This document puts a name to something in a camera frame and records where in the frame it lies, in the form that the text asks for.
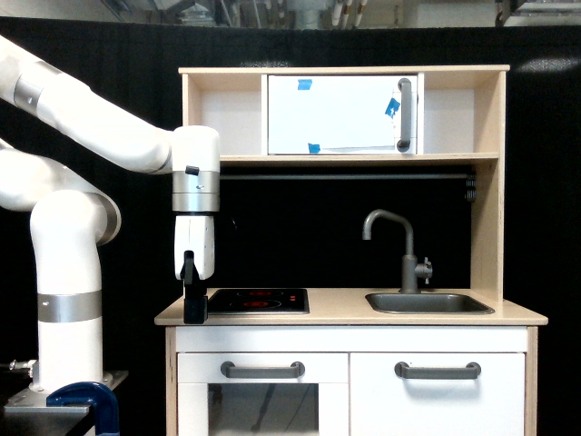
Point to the grey sink basin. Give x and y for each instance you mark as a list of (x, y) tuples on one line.
[(421, 303)]

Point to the black backdrop curtain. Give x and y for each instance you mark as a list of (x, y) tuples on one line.
[(137, 67)]

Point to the blue tape right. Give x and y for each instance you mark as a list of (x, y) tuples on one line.
[(392, 107)]

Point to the blue C-clamp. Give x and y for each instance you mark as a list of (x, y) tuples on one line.
[(98, 397)]

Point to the blue tape top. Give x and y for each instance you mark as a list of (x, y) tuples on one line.
[(304, 84)]

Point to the blue tape bottom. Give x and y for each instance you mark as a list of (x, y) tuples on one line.
[(314, 148)]

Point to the black hooks on rail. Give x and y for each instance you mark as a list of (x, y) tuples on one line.
[(471, 187)]

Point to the grey cabinet door handle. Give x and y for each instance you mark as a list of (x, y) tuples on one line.
[(469, 372)]

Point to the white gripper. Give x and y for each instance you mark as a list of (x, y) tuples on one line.
[(194, 262)]

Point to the blue tape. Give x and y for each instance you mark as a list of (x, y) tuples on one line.
[(392, 107), (314, 148), (304, 84)]

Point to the black toy stove top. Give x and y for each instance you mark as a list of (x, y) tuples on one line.
[(259, 301)]

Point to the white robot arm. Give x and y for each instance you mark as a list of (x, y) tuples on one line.
[(70, 218)]

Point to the wooden toy kitchen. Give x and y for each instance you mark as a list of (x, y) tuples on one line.
[(463, 123)]

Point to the grey oven door handle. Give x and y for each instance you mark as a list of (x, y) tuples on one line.
[(231, 371)]

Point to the white cabinet door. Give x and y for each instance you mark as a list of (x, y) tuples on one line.
[(381, 403)]

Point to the grey hanging rail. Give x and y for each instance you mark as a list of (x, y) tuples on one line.
[(337, 176)]

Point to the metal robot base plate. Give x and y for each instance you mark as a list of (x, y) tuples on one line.
[(32, 399)]

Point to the white oven door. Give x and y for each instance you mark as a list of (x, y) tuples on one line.
[(317, 403)]

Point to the grey microwave handle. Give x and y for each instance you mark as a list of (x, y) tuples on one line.
[(405, 88)]

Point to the white microwave door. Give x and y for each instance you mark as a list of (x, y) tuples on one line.
[(344, 114)]

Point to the grey toy faucet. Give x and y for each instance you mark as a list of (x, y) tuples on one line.
[(411, 269)]

